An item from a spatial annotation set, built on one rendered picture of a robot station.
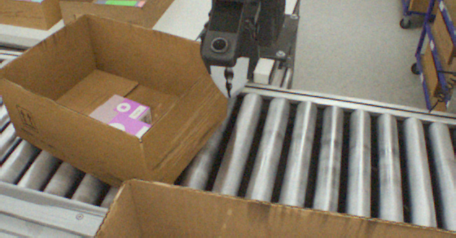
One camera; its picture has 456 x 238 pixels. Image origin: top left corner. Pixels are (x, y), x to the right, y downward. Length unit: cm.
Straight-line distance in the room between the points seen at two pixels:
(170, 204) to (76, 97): 65
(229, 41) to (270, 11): 56
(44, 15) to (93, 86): 39
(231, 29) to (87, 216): 33
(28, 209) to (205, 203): 32
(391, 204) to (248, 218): 45
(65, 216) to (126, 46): 51
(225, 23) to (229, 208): 27
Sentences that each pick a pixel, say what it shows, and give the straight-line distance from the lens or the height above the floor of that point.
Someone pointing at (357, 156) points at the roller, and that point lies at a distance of 92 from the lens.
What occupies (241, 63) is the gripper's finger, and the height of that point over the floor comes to 101.
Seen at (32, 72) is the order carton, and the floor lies 87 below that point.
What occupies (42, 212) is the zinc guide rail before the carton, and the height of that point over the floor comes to 89.
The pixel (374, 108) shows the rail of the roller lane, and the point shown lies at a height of 74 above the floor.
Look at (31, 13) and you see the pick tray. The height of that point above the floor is 81.
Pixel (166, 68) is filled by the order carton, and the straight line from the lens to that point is 99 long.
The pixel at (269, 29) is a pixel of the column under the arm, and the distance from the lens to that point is 116.
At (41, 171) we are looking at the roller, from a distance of 94.
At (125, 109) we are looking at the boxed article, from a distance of 93.
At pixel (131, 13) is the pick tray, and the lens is 126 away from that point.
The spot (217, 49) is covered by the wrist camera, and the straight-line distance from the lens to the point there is 58.
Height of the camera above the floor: 138
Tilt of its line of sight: 40 degrees down
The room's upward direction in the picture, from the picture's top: straight up
